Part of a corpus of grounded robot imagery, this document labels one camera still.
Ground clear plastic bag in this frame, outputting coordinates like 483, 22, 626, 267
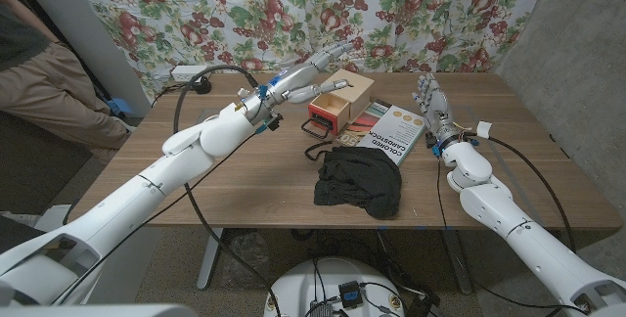
222, 230, 273, 287

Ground white pillar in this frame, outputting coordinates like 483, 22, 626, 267
9, 0, 154, 118

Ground black shorts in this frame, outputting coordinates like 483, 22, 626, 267
304, 140, 404, 221

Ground blue floor object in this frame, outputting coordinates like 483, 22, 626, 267
106, 97, 134, 117

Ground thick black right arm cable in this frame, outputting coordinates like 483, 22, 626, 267
469, 130, 578, 255

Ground fruit print backdrop cloth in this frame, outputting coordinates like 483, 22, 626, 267
63, 0, 554, 102

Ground wooden box with slot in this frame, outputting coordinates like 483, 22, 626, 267
318, 68, 376, 122

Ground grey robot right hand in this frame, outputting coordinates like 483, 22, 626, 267
412, 72, 464, 151

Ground person in khaki trousers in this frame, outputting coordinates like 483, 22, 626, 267
0, 0, 131, 162

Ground thin black adapter cable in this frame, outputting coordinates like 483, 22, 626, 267
150, 81, 197, 109

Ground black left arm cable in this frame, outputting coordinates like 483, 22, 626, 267
51, 64, 285, 317

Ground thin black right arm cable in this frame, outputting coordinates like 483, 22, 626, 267
434, 156, 591, 314

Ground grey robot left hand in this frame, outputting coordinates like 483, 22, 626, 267
242, 41, 355, 123

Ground white power strip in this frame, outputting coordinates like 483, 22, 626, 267
170, 65, 212, 83

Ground colored cardstock book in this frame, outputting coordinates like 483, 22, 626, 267
336, 99, 427, 167

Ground black power adapter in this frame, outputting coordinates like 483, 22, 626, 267
192, 75, 213, 96

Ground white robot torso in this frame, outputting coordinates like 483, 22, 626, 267
263, 256, 407, 317

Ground black module with blue label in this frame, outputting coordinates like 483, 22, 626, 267
337, 280, 365, 309

